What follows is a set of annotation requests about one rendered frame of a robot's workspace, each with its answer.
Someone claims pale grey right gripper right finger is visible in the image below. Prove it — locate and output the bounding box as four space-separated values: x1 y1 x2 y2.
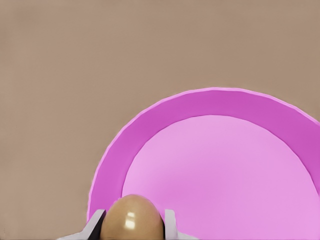
163 208 201 240

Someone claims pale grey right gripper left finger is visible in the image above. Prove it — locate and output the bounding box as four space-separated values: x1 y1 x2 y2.
56 209 107 240

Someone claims brown egg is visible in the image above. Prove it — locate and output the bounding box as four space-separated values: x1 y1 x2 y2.
99 193 167 240

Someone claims pink round plate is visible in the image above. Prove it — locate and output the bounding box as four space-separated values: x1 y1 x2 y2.
88 86 320 240

